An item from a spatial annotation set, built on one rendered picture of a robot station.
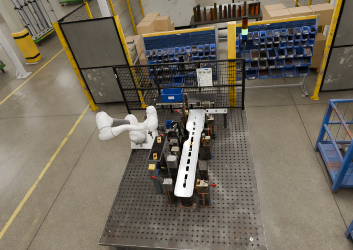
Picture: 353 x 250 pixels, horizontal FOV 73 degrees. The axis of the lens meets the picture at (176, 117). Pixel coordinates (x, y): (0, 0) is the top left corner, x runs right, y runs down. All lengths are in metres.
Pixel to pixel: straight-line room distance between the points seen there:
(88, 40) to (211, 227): 3.86
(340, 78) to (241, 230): 3.63
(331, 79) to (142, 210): 4.05
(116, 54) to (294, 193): 3.80
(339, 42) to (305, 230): 3.03
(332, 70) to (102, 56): 4.26
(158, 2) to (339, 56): 6.30
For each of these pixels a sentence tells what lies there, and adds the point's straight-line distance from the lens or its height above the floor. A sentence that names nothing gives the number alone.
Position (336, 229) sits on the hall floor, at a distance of 3.61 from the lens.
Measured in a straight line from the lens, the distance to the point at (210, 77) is 3.46.
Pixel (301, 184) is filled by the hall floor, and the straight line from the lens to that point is 3.84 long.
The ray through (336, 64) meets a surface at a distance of 5.13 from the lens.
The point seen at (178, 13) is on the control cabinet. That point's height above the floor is 0.55.
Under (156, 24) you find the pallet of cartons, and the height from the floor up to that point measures 0.94.
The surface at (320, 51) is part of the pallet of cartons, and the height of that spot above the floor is 0.51.
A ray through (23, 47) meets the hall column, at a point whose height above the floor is 0.61.
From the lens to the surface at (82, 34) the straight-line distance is 5.01.
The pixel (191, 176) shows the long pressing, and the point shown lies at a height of 1.00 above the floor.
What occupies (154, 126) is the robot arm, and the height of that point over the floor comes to 1.56.
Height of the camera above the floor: 3.03
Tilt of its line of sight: 38 degrees down
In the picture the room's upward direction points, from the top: 11 degrees counter-clockwise
